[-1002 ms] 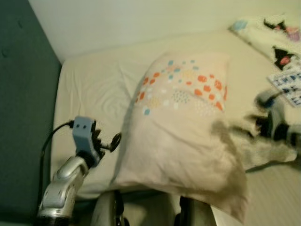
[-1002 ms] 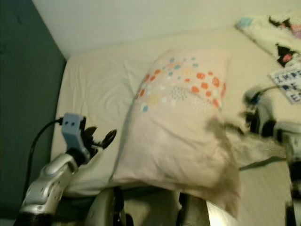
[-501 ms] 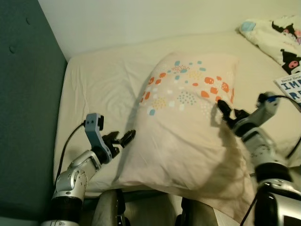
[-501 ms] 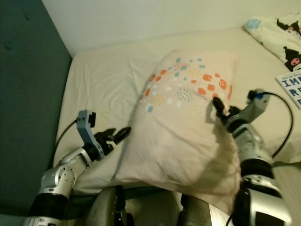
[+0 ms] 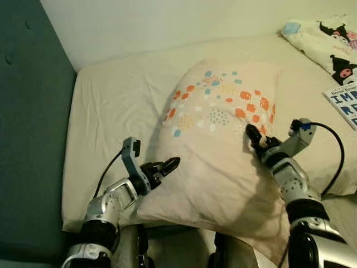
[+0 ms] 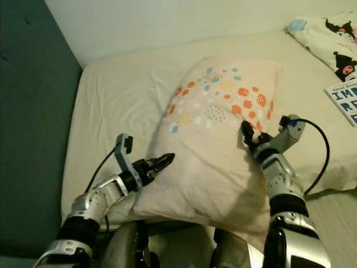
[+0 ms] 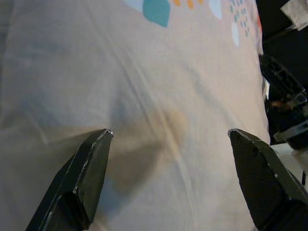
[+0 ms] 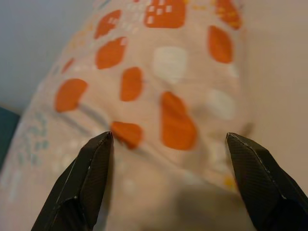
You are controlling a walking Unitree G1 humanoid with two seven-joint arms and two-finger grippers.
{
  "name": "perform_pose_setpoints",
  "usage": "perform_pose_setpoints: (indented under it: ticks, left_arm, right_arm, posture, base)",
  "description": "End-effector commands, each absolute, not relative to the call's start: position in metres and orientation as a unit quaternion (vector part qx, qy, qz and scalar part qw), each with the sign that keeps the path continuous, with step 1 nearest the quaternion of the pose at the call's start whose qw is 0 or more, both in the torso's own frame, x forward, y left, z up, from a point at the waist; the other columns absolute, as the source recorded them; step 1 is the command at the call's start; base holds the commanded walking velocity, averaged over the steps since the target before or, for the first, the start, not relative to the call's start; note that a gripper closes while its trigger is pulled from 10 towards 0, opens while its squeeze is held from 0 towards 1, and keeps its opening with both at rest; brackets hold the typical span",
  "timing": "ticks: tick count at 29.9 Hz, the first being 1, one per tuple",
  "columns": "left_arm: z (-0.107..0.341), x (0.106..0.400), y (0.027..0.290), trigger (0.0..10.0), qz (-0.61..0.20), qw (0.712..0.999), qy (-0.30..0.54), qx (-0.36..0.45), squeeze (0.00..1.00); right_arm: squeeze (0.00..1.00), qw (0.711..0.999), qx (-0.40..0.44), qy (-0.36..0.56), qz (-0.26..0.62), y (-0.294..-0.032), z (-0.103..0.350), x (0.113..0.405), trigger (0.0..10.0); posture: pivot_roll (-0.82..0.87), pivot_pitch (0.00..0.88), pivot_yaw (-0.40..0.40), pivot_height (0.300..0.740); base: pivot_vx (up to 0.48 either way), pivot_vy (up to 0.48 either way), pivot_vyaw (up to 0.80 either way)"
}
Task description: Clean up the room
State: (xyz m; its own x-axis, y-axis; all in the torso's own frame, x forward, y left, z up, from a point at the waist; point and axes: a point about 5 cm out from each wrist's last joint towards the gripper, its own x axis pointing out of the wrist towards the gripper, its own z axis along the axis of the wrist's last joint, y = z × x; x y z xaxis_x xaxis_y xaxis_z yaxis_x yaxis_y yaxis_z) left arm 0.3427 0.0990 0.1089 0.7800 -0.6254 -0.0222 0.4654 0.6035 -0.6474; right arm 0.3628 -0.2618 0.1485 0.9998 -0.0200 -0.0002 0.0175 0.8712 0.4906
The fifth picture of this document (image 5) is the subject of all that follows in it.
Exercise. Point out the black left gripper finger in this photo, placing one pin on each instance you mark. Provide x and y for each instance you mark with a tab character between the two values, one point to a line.
167	172
170	163

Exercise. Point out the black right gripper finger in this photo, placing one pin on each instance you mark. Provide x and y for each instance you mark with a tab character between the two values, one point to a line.
254	135

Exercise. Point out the dark robot leg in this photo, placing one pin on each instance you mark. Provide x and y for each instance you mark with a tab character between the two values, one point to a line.
136	245
234	254

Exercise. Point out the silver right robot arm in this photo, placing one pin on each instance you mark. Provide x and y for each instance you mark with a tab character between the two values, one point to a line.
290	184

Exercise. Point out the dark robot left leg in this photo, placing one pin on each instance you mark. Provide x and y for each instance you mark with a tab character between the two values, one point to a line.
136	245

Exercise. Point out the dark robot right leg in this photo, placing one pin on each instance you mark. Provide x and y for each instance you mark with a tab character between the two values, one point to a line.
234	254

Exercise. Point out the white book blue letters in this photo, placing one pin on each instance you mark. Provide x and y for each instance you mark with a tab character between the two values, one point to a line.
343	103

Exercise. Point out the beige sheeted mattress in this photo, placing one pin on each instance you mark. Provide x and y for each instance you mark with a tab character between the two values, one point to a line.
111	100

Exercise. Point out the pink patterned pillow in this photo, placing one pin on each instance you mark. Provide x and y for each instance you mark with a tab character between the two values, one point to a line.
217	167

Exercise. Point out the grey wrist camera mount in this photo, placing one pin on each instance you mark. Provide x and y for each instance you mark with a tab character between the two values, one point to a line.
131	159
301	139

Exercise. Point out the teal padded headboard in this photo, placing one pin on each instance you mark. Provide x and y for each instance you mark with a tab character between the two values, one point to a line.
33	139

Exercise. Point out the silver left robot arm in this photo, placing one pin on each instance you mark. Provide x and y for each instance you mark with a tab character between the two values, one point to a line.
109	201

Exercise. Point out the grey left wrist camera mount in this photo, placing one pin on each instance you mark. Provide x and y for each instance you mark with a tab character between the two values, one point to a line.
131	159

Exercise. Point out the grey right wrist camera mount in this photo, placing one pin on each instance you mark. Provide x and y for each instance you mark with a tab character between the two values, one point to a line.
301	139

